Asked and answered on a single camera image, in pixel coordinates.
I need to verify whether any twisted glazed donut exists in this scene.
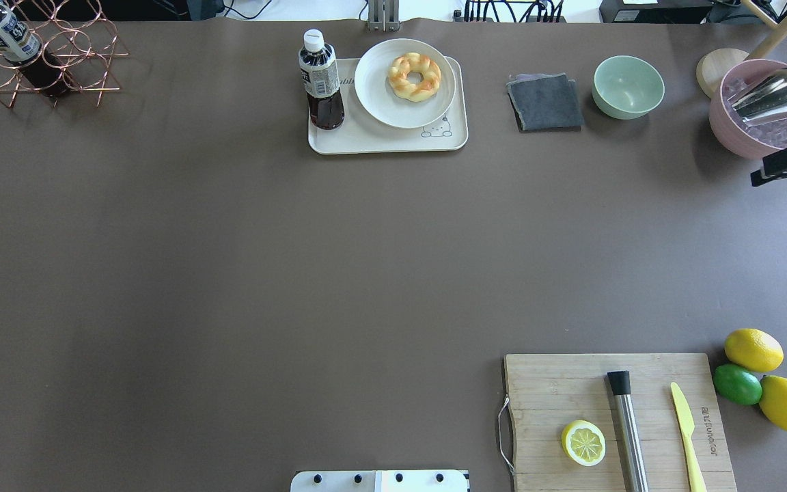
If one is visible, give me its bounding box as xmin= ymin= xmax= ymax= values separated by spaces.
xmin=387 ymin=52 xmax=441 ymax=103

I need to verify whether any white round plate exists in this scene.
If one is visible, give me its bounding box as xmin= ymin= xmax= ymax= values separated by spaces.
xmin=354 ymin=38 xmax=460 ymax=128

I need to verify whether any dark tea bottle on tray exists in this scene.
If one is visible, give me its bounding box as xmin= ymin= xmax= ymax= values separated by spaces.
xmin=298 ymin=29 xmax=346 ymax=130

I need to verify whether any cream rabbit tray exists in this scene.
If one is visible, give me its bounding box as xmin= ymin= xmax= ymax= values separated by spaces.
xmin=307 ymin=57 xmax=469 ymax=154

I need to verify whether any pink bowl of ice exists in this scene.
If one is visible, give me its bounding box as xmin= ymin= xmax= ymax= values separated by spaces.
xmin=709 ymin=59 xmax=787 ymax=160

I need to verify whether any metal ice scoop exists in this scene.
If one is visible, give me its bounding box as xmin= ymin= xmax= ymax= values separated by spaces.
xmin=732 ymin=68 xmax=787 ymax=126

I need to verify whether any yellow lemon far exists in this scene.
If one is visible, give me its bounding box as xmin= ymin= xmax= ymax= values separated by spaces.
xmin=724 ymin=328 xmax=784 ymax=372

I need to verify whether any mint green bowl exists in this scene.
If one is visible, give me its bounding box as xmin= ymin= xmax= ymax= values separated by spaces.
xmin=592 ymin=55 xmax=665 ymax=120

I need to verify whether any bottle in rack upper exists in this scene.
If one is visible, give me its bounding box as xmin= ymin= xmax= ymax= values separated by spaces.
xmin=0 ymin=2 xmax=71 ymax=98

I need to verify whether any green lime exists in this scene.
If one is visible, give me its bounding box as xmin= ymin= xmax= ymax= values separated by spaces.
xmin=713 ymin=364 xmax=763 ymax=406

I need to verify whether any grey folded cloth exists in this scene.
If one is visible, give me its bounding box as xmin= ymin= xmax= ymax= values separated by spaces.
xmin=506 ymin=74 xmax=584 ymax=132

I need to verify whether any yellow plastic knife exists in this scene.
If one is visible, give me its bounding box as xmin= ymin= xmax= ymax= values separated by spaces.
xmin=669 ymin=382 xmax=708 ymax=492

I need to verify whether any wooden cutting board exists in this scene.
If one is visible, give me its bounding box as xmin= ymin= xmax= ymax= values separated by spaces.
xmin=505 ymin=354 xmax=737 ymax=491

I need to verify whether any half lemon slice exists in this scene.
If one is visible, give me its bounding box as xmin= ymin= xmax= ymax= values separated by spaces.
xmin=560 ymin=420 xmax=606 ymax=467

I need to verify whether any copper wire bottle rack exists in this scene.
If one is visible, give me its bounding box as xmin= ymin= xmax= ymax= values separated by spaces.
xmin=0 ymin=1 xmax=129 ymax=108

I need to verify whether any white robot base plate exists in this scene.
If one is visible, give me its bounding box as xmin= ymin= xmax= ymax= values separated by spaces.
xmin=290 ymin=468 xmax=471 ymax=491

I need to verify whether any aluminium frame post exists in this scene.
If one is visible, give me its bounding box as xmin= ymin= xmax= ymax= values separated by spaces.
xmin=368 ymin=0 xmax=400 ymax=32

